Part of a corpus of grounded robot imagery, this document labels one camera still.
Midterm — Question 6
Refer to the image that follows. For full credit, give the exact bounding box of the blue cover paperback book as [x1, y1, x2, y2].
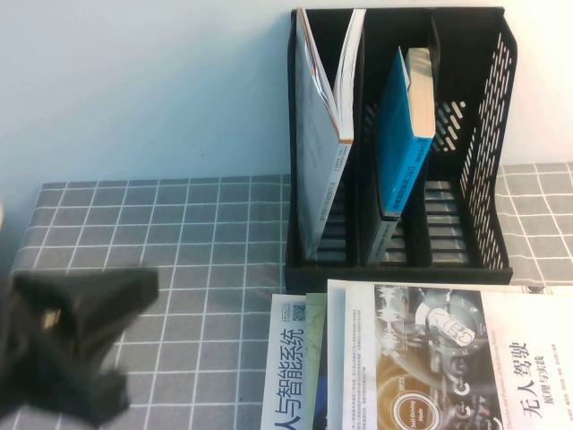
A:
[359, 46, 437, 267]

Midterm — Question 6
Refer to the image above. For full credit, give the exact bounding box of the white self-driving car book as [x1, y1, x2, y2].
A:
[325, 278, 573, 430]

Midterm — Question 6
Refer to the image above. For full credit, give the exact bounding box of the green cover book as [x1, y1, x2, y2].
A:
[304, 292, 329, 430]

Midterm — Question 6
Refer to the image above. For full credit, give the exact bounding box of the grey checkered tablecloth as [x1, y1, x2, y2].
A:
[0, 161, 573, 430]

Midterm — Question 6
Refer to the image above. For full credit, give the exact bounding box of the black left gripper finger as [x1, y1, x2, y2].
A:
[73, 369, 132, 425]
[78, 266, 161, 332]

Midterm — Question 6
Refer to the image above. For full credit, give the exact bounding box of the white book with orange edges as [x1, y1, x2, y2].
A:
[295, 7, 368, 262]

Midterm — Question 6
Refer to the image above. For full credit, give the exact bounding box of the black three-slot book stand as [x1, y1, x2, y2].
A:
[283, 5, 514, 295]

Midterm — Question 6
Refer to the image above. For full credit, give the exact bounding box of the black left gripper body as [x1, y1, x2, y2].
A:
[9, 271, 107, 382]

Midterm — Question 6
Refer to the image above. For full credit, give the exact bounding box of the white book with blue title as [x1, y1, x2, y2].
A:
[259, 294, 315, 430]

